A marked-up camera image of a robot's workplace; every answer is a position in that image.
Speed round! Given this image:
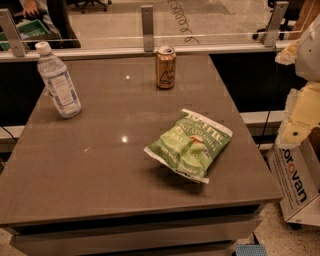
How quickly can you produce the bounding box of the white cardboard box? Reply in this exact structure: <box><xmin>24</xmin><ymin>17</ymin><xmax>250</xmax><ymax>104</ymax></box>
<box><xmin>267</xmin><ymin>139</ymin><xmax>320</xmax><ymax>226</ymax></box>

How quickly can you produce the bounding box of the blue perforated tray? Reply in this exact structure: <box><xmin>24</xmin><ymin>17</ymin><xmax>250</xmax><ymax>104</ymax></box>
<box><xmin>235</xmin><ymin>244</ymin><xmax>267</xmax><ymax>256</ymax></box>

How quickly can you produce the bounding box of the middle metal bracket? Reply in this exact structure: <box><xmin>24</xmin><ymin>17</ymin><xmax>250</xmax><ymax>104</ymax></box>
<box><xmin>141</xmin><ymin>5</ymin><xmax>154</xmax><ymax>52</ymax></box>

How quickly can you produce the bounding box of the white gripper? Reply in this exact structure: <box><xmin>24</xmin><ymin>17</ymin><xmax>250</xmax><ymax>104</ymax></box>
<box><xmin>275</xmin><ymin>15</ymin><xmax>320</xmax><ymax>149</ymax></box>

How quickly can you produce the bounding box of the black coiled cable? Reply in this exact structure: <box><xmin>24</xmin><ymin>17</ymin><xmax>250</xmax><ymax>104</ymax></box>
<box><xmin>167</xmin><ymin>0</ymin><xmax>200</xmax><ymax>45</ymax></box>

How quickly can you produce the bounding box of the clear plastic water bottle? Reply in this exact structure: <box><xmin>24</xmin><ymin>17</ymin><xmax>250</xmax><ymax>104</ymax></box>
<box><xmin>35</xmin><ymin>41</ymin><xmax>82</xmax><ymax>119</ymax></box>

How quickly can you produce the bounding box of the black office chair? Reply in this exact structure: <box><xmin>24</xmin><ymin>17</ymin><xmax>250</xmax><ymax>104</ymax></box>
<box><xmin>252</xmin><ymin>0</ymin><xmax>306</xmax><ymax>41</ymax></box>

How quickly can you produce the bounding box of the green chip bag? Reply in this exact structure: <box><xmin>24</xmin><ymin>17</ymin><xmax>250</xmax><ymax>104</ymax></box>
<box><xmin>144</xmin><ymin>109</ymin><xmax>233</xmax><ymax>184</ymax></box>

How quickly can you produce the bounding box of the person in background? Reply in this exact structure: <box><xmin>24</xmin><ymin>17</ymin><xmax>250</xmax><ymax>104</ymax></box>
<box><xmin>19</xmin><ymin>0</ymin><xmax>59</xmax><ymax>34</ymax></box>

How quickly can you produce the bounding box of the green plastic bin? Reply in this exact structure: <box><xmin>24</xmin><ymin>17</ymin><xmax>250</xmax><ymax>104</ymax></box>
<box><xmin>0</xmin><ymin>19</ymin><xmax>50</xmax><ymax>51</ymax></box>

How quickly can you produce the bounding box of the clear acrylic barrier panel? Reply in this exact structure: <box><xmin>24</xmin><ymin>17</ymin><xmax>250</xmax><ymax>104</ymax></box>
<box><xmin>0</xmin><ymin>0</ymin><xmax>320</xmax><ymax>43</ymax></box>

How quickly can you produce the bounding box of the metal bracket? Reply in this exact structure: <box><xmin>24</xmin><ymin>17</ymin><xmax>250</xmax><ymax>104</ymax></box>
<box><xmin>141</xmin><ymin>5</ymin><xmax>154</xmax><ymax>52</ymax></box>
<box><xmin>0</xmin><ymin>9</ymin><xmax>28</xmax><ymax>57</ymax></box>
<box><xmin>262</xmin><ymin>1</ymin><xmax>289</xmax><ymax>47</ymax></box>

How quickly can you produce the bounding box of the right metal bracket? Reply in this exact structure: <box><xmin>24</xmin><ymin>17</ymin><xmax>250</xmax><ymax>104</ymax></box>
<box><xmin>262</xmin><ymin>1</ymin><xmax>289</xmax><ymax>47</ymax></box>

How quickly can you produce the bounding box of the gold soda can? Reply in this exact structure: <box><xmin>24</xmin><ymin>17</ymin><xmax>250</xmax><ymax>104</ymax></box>
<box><xmin>155</xmin><ymin>46</ymin><xmax>176</xmax><ymax>89</ymax></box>

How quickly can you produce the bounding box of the left metal bracket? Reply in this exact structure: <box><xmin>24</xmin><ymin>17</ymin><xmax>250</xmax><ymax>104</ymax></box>
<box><xmin>0</xmin><ymin>9</ymin><xmax>28</xmax><ymax>57</ymax></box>

